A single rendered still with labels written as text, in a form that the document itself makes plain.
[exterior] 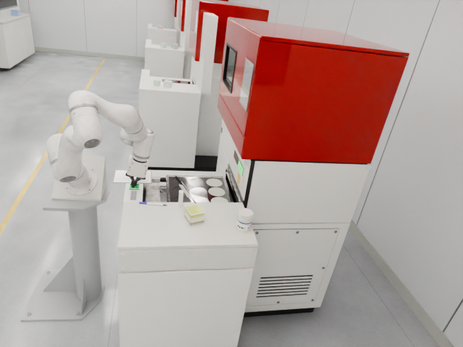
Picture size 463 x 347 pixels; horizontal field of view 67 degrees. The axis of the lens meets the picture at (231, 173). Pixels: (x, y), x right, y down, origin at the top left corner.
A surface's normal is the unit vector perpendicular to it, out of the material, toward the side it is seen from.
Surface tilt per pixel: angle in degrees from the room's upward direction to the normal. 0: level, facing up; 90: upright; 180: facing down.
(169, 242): 0
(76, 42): 90
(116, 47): 90
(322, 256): 90
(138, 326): 90
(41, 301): 0
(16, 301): 0
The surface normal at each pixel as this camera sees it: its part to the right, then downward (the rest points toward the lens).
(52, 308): 0.13, -0.87
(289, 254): 0.18, 0.48
